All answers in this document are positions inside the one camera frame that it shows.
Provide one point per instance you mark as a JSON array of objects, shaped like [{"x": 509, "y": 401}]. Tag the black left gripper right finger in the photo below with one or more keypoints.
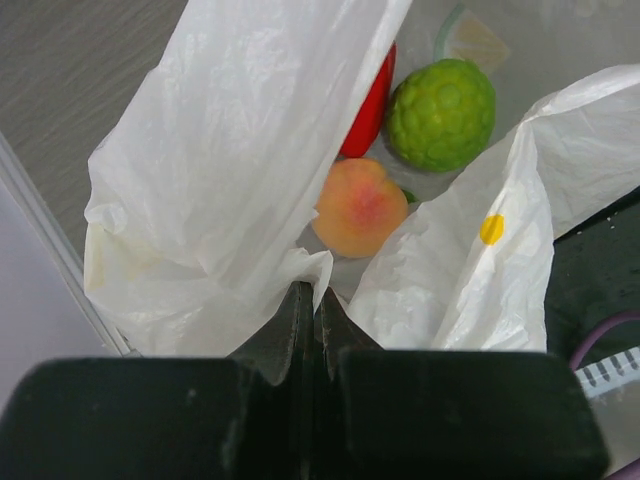
[{"x": 427, "y": 414}]

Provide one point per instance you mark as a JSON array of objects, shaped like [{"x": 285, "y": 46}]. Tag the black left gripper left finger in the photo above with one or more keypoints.
[{"x": 244, "y": 416}]

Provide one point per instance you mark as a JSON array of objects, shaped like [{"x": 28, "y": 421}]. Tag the translucent white plastic bag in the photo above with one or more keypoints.
[{"x": 203, "y": 192}]

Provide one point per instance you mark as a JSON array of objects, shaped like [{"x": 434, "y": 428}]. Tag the fake peach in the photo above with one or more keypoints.
[{"x": 359, "y": 207}]

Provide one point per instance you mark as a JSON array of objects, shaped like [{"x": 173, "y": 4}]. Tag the red fake pepper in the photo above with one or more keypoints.
[{"x": 368, "y": 122}]

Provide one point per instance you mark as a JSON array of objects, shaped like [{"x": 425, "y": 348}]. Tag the green bumpy fake fruit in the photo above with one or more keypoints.
[{"x": 441, "y": 117}]

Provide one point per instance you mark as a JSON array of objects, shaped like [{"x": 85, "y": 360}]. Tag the fake lemon slice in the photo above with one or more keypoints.
[{"x": 464, "y": 36}]

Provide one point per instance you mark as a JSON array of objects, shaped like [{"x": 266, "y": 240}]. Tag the white slotted cable duct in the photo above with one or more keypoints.
[{"x": 609, "y": 374}]

